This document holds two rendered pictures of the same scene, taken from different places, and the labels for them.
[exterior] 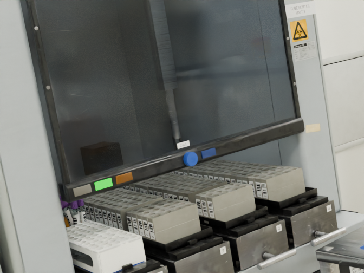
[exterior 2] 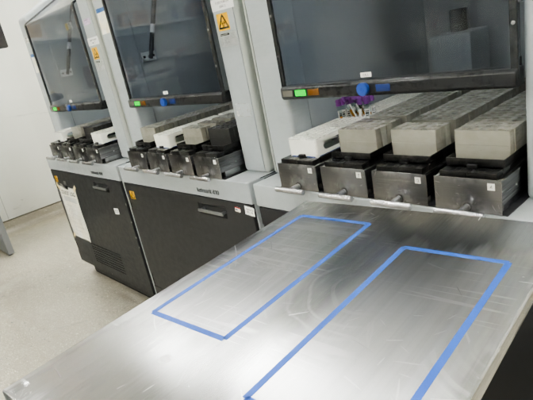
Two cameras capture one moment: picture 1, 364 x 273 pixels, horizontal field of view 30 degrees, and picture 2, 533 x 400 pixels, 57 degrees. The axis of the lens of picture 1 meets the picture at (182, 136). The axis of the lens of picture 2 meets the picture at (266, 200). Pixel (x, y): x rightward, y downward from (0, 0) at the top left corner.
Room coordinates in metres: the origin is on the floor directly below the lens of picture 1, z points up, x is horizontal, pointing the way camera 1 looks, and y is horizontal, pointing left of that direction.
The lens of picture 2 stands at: (0.96, -1.10, 1.14)
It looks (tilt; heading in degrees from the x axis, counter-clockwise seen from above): 19 degrees down; 83
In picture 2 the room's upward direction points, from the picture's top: 12 degrees counter-clockwise
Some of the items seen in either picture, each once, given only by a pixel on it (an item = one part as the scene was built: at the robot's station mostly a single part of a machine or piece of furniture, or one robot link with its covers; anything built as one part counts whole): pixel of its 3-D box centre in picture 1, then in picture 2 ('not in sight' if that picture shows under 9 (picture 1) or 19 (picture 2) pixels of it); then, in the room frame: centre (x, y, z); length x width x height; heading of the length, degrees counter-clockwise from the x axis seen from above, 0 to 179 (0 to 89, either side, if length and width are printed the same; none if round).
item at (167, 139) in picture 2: not in sight; (193, 132); (0.98, 0.82, 0.83); 0.30 x 0.10 x 0.06; 33
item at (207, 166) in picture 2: not in sight; (275, 137); (1.26, 0.64, 0.78); 0.73 x 0.14 x 0.09; 33
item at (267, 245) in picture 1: (178, 220); (465, 142); (1.64, 0.04, 0.78); 0.73 x 0.14 x 0.09; 33
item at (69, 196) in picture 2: not in sight; (72, 213); (0.25, 1.59, 0.43); 0.27 x 0.02 x 0.36; 123
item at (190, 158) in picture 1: (190, 158); (362, 89); (1.36, -0.01, 0.98); 0.03 x 0.01 x 0.03; 123
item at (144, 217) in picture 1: (169, 222); (366, 137); (1.38, 0.06, 0.85); 0.12 x 0.02 x 0.06; 123
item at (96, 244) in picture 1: (89, 246); (337, 134); (1.36, 0.23, 0.83); 0.30 x 0.10 x 0.06; 33
